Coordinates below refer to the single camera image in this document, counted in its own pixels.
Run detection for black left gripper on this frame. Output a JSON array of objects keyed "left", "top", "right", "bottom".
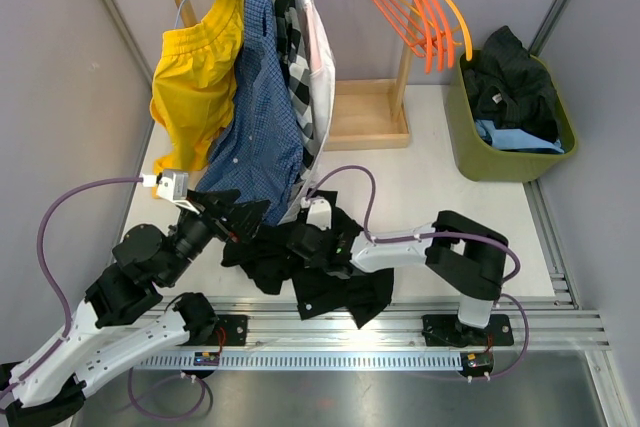
[{"left": 161, "top": 189, "right": 272, "bottom": 286}]

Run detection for black garment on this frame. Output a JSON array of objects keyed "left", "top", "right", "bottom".
[{"left": 221, "top": 211, "right": 395, "bottom": 328}]

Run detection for light blue shirt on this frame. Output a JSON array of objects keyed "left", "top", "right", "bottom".
[{"left": 475, "top": 120, "right": 565, "bottom": 154}]

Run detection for black striped shirt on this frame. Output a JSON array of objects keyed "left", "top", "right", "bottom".
[{"left": 462, "top": 26, "right": 559, "bottom": 142}]

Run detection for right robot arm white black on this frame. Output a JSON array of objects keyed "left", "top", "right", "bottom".
[{"left": 286, "top": 210, "right": 511, "bottom": 343}]

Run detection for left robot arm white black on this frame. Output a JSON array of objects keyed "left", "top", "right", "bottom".
[{"left": 1, "top": 190, "right": 270, "bottom": 426}]

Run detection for blue checked shirt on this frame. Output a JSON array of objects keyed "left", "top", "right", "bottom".
[{"left": 196, "top": 0, "right": 303, "bottom": 225}]

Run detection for black white plaid shirt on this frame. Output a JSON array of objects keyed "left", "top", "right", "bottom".
[{"left": 272, "top": 0, "right": 319, "bottom": 179}]

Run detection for yellow plastic hanger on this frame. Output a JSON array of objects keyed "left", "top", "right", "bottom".
[{"left": 444, "top": 0, "right": 473, "bottom": 61}]

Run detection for yellow shorts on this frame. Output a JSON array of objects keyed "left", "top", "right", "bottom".
[{"left": 150, "top": 0, "right": 244, "bottom": 174}]

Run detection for wooden clothes rack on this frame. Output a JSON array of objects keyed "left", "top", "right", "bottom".
[{"left": 174, "top": 0, "right": 413, "bottom": 151}]

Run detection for olive green plastic bin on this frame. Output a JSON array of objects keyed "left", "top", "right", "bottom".
[{"left": 444, "top": 50, "right": 578, "bottom": 183}]

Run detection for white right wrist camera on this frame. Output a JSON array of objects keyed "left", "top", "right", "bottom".
[{"left": 300, "top": 197, "right": 332, "bottom": 231}]

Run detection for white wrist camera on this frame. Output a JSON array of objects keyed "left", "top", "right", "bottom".
[
  {"left": 300, "top": 197, "right": 332, "bottom": 231},
  {"left": 141, "top": 169, "right": 199, "bottom": 213}
]

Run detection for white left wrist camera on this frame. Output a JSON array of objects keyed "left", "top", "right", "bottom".
[{"left": 141, "top": 169, "right": 199, "bottom": 213}]

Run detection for aluminium mounting rail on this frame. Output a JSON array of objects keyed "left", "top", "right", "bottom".
[{"left": 134, "top": 295, "right": 614, "bottom": 373}]

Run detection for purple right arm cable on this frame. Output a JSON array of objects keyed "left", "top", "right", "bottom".
[{"left": 304, "top": 165, "right": 531, "bottom": 381}]

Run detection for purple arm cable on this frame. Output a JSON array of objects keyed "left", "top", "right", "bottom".
[
  {"left": 304, "top": 165, "right": 531, "bottom": 381},
  {"left": 0, "top": 175, "right": 149, "bottom": 398}
]

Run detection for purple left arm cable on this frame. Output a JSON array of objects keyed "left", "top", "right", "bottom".
[{"left": 0, "top": 175, "right": 149, "bottom": 398}]

